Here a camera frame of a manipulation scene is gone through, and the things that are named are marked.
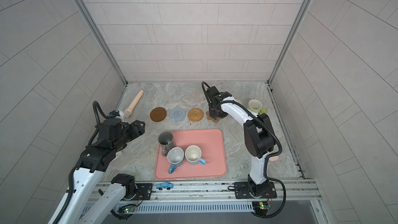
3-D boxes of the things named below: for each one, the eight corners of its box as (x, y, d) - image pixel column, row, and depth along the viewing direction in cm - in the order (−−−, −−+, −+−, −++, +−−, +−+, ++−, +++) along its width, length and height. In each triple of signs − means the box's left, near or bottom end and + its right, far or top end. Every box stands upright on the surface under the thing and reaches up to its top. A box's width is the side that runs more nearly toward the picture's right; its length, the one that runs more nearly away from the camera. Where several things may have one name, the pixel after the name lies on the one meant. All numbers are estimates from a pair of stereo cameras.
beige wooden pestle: (123, 116, 99) (121, 114, 97) (139, 91, 113) (138, 89, 110) (128, 117, 99) (126, 115, 96) (144, 92, 112) (142, 90, 110)
